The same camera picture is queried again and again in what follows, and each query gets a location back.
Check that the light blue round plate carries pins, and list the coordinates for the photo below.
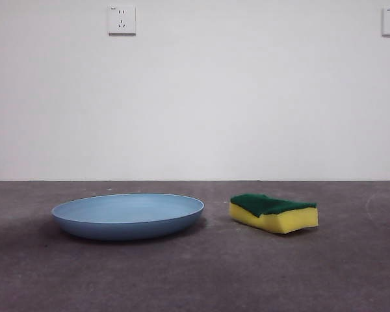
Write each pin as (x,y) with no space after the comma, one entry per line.
(126,217)

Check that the yellow sponge with green pad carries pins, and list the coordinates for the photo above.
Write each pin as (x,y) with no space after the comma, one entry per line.
(286,222)

